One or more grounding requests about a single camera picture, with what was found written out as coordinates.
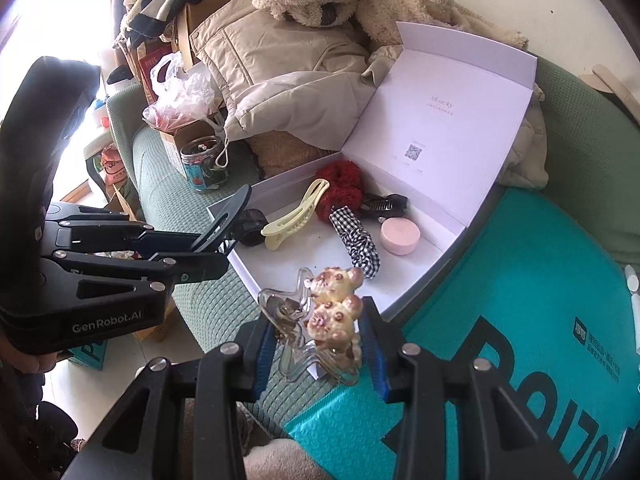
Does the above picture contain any black ring hair tie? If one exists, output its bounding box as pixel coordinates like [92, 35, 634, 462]
[232, 207, 270, 247]

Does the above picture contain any cream hair claw clip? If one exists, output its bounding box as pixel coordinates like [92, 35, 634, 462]
[260, 179, 331, 252]

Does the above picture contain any clear bear hair clip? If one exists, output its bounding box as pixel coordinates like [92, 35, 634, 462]
[257, 266, 364, 386]

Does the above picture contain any pink round compact case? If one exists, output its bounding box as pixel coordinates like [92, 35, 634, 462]
[381, 218, 421, 256]

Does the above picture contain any black white checkered scrunchie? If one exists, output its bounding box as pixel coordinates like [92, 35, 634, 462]
[329, 206, 381, 280]

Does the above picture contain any red fluffy scrunchie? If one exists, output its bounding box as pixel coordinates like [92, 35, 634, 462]
[314, 160, 363, 223]

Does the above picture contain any black pearl bow hair clip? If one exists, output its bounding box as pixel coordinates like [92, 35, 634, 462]
[359, 194, 409, 221]

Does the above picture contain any black hair claw clip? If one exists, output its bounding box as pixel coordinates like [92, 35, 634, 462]
[190, 184, 252, 256]

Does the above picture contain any glass jar with label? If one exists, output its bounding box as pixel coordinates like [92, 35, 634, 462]
[180, 136, 229, 192]

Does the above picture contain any teal bubble mailer bag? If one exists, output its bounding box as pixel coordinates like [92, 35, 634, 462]
[283, 186, 640, 480]

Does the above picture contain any small brown cardboard box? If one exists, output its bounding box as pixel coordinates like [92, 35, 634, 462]
[158, 120, 221, 178]

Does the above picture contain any white plastic bag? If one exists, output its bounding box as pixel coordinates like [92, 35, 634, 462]
[142, 52, 224, 133]

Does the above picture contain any white open gift box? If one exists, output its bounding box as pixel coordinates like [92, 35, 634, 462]
[229, 22, 537, 385]

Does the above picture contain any beige puffer jacket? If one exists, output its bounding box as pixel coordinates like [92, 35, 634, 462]
[190, 0, 549, 188]

